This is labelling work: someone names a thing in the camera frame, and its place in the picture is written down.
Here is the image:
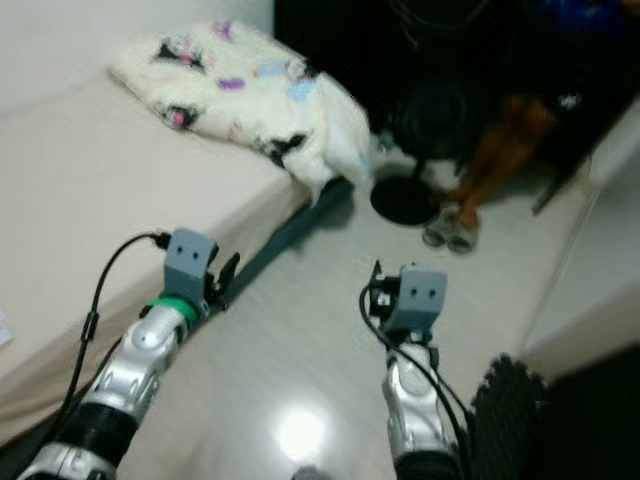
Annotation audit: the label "grey slipper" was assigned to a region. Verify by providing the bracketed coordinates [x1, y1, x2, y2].
[423, 204, 452, 249]
[448, 207, 480, 254]

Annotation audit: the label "black standing fan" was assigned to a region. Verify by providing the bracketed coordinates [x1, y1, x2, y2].
[370, 75, 483, 227]

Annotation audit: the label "cream sheeted mattress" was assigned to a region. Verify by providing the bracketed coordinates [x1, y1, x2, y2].
[0, 75, 307, 447]

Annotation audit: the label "seated person bare legs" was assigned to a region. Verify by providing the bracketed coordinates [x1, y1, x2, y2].
[450, 90, 563, 235]

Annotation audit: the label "black foam puzzle mat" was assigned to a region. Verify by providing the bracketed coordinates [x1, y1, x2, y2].
[465, 353, 640, 480]

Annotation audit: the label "cream cartoon print blanket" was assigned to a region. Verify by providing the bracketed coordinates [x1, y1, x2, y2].
[108, 20, 374, 207]

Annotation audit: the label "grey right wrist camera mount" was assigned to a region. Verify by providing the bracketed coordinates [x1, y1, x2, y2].
[394, 261, 449, 337]

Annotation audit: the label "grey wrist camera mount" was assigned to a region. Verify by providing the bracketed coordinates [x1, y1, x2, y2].
[163, 227, 219, 301]
[394, 261, 449, 337]

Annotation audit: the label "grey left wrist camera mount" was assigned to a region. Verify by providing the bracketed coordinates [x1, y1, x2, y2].
[163, 227, 219, 301]

